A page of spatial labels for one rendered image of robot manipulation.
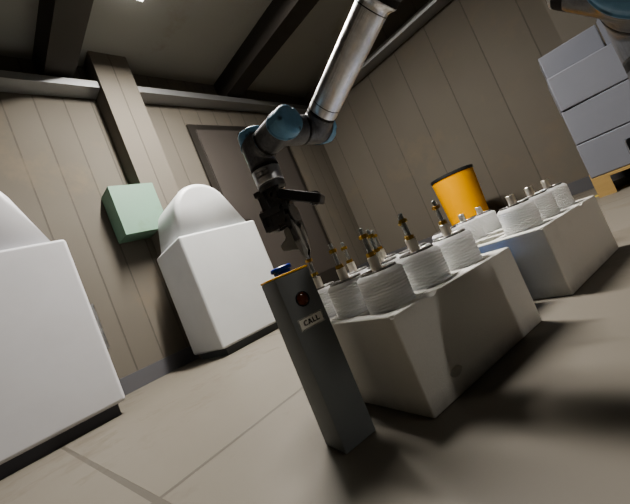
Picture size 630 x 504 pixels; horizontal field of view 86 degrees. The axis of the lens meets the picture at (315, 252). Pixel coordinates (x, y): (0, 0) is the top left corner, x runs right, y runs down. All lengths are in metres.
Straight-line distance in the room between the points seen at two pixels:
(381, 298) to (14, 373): 1.77
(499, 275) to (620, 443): 0.39
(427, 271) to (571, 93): 2.45
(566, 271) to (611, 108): 2.10
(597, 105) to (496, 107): 1.36
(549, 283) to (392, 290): 0.51
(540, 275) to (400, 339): 0.54
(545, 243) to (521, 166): 3.16
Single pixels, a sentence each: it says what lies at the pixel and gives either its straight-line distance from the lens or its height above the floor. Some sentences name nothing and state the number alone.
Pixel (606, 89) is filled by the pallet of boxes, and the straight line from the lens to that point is 3.06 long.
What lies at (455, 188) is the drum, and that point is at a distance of 3.45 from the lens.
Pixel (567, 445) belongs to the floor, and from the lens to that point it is 0.54.
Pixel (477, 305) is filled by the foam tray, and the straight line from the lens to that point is 0.75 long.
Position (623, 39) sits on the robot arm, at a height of 0.42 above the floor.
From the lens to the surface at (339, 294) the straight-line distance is 0.74.
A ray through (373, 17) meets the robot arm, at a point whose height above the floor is 0.73.
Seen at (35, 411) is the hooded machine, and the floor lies 0.20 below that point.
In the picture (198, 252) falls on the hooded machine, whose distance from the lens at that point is 2.44.
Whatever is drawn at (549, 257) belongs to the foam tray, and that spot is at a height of 0.10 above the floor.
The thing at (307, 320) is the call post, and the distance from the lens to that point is 0.59.
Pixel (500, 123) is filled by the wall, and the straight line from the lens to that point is 4.19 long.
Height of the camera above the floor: 0.30
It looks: 3 degrees up
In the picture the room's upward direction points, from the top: 23 degrees counter-clockwise
